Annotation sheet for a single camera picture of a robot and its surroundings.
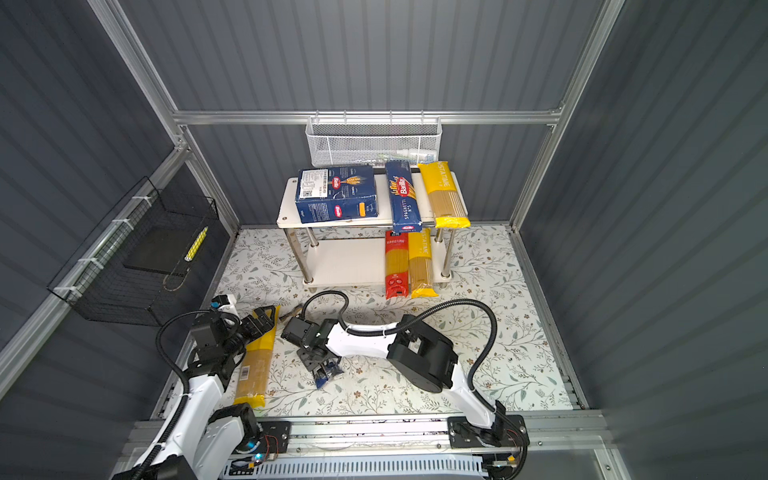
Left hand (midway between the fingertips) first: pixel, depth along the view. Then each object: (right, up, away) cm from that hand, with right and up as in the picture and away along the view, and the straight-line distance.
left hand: (260, 314), depth 84 cm
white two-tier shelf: (+24, +18, +18) cm, 35 cm away
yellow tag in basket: (-14, +19, -7) cm, 25 cm away
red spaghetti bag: (+39, +14, +13) cm, 44 cm away
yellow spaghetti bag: (-1, -15, -1) cm, 15 cm away
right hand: (+15, -13, +3) cm, 20 cm away
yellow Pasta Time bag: (+47, +14, +13) cm, 51 cm away
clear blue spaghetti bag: (+19, -15, -4) cm, 25 cm away
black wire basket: (-26, +15, -12) cm, 32 cm away
